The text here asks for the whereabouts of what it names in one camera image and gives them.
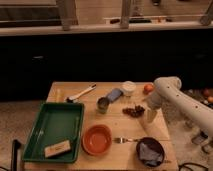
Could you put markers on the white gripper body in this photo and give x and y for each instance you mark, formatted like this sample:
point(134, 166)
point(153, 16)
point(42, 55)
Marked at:
point(151, 114)

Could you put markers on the dark red grape bunch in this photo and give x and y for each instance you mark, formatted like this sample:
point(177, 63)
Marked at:
point(135, 112)

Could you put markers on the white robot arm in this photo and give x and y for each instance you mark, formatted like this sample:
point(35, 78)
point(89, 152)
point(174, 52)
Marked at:
point(168, 88)

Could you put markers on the dark bowl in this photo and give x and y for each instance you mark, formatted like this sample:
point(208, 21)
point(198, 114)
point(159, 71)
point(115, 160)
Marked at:
point(153, 144)

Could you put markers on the red bowl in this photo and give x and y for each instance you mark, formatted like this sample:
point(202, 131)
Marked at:
point(97, 140)

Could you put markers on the orange fruit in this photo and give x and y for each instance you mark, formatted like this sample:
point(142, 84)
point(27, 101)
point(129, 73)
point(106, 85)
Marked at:
point(148, 88)

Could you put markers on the white round cup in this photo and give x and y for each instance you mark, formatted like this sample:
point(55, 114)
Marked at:
point(128, 88)

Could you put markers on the silver fork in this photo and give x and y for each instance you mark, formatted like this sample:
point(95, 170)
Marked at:
point(122, 140)

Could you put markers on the blue grey packet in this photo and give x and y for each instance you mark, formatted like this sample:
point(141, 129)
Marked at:
point(114, 94)

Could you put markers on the grey cloth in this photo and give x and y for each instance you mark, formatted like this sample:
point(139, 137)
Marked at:
point(150, 156)

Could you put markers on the metal can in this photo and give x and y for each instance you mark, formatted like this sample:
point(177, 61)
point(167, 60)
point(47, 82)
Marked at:
point(102, 105)

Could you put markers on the dark capped spice bottle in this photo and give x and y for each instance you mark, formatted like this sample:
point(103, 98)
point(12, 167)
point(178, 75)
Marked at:
point(199, 138)

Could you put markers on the green plastic tray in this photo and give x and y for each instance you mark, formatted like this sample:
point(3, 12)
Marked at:
point(55, 123)

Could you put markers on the wooden block sponge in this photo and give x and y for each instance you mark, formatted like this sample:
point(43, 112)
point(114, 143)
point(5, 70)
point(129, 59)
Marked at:
point(57, 149)

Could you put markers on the black chair post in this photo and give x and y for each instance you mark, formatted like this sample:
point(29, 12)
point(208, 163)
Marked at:
point(16, 145)

